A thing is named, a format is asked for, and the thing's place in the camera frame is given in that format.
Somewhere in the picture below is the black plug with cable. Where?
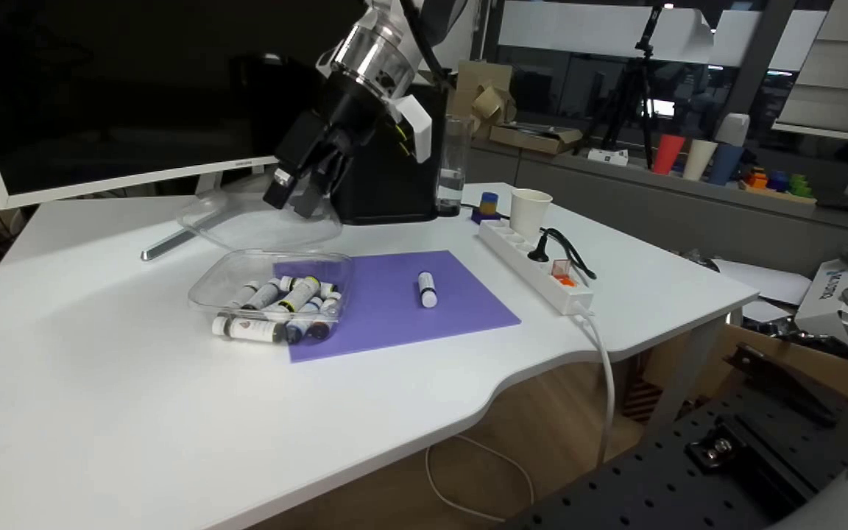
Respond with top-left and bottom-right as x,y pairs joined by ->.
525,226 -> 598,284

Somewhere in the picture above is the clear plastic box lid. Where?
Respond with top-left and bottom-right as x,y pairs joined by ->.
176,182 -> 344,257

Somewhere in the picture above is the white power strip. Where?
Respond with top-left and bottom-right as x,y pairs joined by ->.
475,225 -> 595,317

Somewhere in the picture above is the large white paint tube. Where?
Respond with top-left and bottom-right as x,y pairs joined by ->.
210,312 -> 286,344

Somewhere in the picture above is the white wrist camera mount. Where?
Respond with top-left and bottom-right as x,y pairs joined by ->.
394,94 -> 435,166

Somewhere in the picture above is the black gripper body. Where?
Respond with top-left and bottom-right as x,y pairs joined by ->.
275,76 -> 400,194

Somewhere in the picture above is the white framed computer monitor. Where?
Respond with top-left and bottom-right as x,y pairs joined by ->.
0,0 -> 373,213

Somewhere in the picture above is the white tube with yellow band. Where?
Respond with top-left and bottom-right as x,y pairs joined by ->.
279,275 -> 328,316

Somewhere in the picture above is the red plastic cup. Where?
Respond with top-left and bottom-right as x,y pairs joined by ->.
647,133 -> 688,179

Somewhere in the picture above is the cream plastic cup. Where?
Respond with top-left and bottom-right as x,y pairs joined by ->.
679,136 -> 719,186

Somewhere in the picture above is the clear plastic box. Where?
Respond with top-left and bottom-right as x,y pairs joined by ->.
185,245 -> 354,344

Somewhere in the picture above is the white tube with purple cap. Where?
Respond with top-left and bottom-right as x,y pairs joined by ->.
414,270 -> 442,312

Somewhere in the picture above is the black camera tripod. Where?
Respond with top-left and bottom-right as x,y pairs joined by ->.
579,0 -> 687,172

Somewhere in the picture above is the purple mat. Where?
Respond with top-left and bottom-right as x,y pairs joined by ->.
270,247 -> 525,366

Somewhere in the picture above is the white tube with blue cap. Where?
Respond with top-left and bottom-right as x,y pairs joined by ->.
283,316 -> 338,348

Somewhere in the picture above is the blue plastic cup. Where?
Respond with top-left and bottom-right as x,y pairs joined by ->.
703,142 -> 747,188

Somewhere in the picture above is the clear drinking glass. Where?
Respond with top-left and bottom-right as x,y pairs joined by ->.
435,136 -> 467,213

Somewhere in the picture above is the black perforated board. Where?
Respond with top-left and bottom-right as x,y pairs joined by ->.
506,387 -> 848,530

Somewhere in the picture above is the silver monitor stand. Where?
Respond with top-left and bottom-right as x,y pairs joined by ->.
138,173 -> 242,266

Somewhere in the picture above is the white power cable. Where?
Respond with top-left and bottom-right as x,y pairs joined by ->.
422,306 -> 618,527

